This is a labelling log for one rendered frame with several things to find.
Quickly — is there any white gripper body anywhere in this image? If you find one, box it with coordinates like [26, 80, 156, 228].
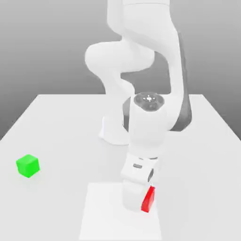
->
[121, 178, 152, 213]

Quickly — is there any small red cube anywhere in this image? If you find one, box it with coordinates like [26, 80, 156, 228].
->
[141, 185, 156, 213]

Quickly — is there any small green cube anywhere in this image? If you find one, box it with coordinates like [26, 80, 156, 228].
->
[16, 154, 40, 178]

